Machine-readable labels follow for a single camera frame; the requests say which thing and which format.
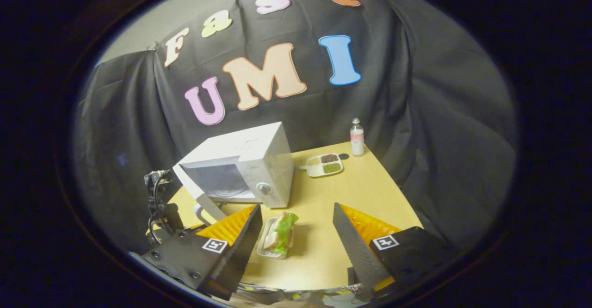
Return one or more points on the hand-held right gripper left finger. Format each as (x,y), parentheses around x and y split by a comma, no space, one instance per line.
(240,252)

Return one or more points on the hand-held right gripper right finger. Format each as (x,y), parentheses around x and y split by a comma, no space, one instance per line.
(356,252)

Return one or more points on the lettuce sandwich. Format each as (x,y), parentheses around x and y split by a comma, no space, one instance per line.
(282,234)

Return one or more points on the white microwave oven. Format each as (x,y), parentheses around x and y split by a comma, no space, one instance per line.
(263,160)

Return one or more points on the white plastic food tray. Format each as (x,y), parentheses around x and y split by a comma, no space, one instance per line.
(262,244)

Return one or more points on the white divided dish with grains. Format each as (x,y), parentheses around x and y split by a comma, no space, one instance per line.
(323,165)

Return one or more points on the clear bottle with pink label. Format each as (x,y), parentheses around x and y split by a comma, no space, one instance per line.
(357,141)

